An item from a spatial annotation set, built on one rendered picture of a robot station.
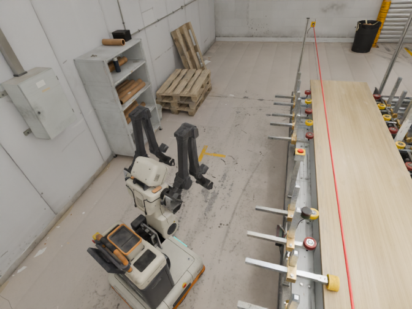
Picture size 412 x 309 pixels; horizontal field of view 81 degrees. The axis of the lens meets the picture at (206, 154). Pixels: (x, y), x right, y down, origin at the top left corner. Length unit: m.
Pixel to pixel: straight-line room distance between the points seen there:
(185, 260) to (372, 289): 1.42
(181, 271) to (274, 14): 7.91
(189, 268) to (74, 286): 1.20
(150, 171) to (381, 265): 1.53
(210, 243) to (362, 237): 1.48
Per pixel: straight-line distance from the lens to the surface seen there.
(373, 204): 2.21
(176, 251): 2.47
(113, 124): 3.66
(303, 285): 2.00
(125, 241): 1.88
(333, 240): 1.89
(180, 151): 1.48
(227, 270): 2.66
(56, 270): 3.19
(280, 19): 8.88
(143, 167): 1.64
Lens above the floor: 2.42
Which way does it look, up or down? 40 degrees down
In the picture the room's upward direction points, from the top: 5 degrees counter-clockwise
